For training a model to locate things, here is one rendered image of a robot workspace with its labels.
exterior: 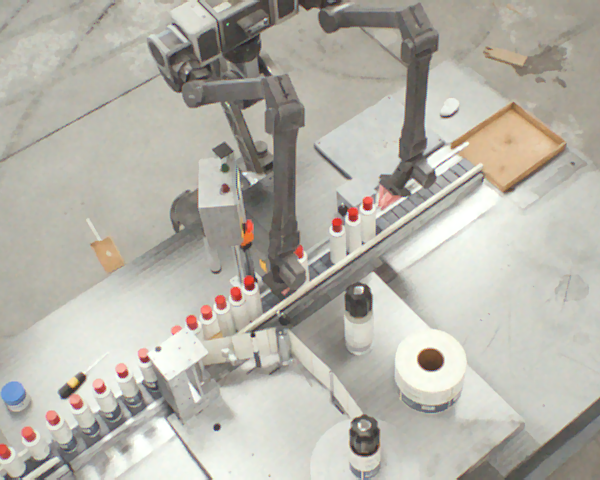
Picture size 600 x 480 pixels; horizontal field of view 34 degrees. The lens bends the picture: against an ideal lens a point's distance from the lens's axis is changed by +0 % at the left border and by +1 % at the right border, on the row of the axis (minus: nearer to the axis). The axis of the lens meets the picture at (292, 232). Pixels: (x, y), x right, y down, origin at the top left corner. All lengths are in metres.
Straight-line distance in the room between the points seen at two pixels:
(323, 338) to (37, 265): 1.80
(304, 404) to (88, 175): 2.13
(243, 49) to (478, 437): 1.38
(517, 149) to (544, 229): 0.35
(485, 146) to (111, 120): 2.07
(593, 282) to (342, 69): 2.14
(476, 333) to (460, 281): 0.19
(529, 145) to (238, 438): 1.48
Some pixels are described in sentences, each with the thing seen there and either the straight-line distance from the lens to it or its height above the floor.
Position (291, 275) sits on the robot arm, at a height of 1.21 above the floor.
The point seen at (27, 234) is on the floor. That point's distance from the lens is 4.53.
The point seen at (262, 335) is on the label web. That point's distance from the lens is 2.82.
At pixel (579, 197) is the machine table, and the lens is 3.42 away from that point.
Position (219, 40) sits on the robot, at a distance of 3.01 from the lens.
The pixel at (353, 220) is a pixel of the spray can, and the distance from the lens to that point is 3.00.
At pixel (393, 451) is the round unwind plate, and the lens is 2.81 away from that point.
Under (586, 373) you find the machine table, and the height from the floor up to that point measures 0.83.
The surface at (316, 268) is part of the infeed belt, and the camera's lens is 3.12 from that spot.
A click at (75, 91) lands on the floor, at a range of 5.05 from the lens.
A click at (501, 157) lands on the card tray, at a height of 0.83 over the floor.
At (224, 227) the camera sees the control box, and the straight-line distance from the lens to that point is 2.62.
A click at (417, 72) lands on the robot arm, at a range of 2.80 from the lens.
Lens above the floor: 3.48
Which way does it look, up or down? 54 degrees down
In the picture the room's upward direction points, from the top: 6 degrees counter-clockwise
